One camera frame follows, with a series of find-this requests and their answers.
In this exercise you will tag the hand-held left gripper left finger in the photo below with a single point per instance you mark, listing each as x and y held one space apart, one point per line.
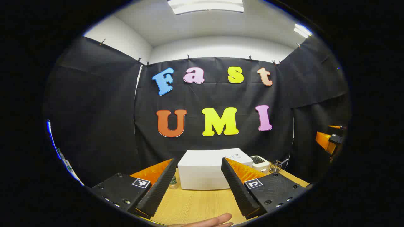
161 186

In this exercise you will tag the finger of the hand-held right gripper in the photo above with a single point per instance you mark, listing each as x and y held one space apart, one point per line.
337 127
323 140

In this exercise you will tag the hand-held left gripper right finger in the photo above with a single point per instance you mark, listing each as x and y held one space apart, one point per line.
235 186

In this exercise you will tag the white microwave oven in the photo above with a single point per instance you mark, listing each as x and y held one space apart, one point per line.
202 170

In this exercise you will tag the clear plastic water bottle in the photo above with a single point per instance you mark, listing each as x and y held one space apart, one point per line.
173 182

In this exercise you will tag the white toaster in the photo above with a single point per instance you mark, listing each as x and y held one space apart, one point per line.
260 164

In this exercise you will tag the white side desk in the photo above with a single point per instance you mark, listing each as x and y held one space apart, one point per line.
71 171

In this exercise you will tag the black backdrop cloth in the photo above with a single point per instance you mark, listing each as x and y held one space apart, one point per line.
217 94

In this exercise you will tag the computer monitor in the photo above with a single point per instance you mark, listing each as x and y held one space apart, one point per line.
52 138

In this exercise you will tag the long ceiling light panel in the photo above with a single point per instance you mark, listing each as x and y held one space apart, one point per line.
205 5

